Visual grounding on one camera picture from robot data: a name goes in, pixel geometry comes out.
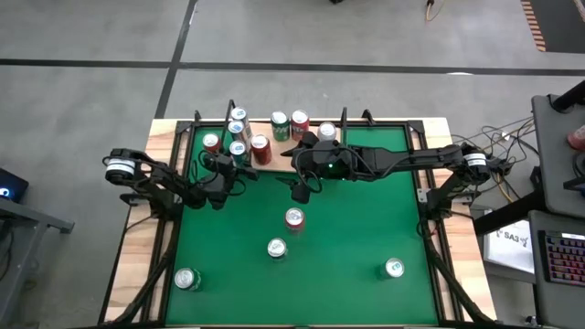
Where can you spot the red cup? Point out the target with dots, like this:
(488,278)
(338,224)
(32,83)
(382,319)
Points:
(578,137)

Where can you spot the black diagonal desk strut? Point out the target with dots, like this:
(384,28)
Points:
(503,218)

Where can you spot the black device with blue light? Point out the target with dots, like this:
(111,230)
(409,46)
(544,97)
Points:
(11,185)

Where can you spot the red Fanta can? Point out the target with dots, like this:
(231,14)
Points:
(294,217)
(210,139)
(299,117)

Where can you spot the wooden shelf with black frame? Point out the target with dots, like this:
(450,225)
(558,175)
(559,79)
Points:
(279,165)

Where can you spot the red can with black label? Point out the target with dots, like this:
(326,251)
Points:
(259,141)

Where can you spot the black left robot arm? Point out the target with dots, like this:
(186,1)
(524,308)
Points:
(155,180)

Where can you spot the grey desk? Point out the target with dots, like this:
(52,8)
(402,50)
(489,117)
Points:
(548,146)
(535,292)

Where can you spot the green table mat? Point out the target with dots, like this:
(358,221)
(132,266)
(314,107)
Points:
(320,297)

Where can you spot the white and red Spindrift can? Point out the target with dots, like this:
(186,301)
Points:
(326,130)

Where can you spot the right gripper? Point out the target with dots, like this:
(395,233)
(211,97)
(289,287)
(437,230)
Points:
(324,160)

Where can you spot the grey metal cart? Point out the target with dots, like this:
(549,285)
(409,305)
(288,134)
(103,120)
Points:
(23,274)

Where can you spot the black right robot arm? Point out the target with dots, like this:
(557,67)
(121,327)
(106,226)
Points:
(411,157)

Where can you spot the white metal bracket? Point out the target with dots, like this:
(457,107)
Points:
(423,195)

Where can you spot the black orange-striped floor mat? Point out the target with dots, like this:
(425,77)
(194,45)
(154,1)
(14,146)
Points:
(562,27)

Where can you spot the white SA3 sign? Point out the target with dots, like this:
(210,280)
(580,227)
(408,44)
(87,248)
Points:
(507,249)

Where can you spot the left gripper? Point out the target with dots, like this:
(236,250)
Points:
(215,189)

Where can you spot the backlit black keyboard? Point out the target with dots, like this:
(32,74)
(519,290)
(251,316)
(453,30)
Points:
(564,260)

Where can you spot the black power strip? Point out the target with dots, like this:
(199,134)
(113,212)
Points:
(500,166)

